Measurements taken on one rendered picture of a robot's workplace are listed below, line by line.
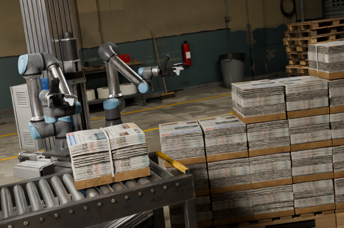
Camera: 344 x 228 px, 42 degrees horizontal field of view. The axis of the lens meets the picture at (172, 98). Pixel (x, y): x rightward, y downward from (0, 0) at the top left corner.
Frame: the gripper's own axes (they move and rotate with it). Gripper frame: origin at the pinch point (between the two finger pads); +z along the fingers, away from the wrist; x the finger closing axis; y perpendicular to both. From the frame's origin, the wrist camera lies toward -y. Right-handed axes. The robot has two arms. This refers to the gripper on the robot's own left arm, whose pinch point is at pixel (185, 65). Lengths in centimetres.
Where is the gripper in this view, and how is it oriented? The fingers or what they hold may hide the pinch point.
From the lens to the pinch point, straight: 333.5
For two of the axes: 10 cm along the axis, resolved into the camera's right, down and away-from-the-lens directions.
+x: -1.1, 3.1, -9.5
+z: 9.9, -0.9, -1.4
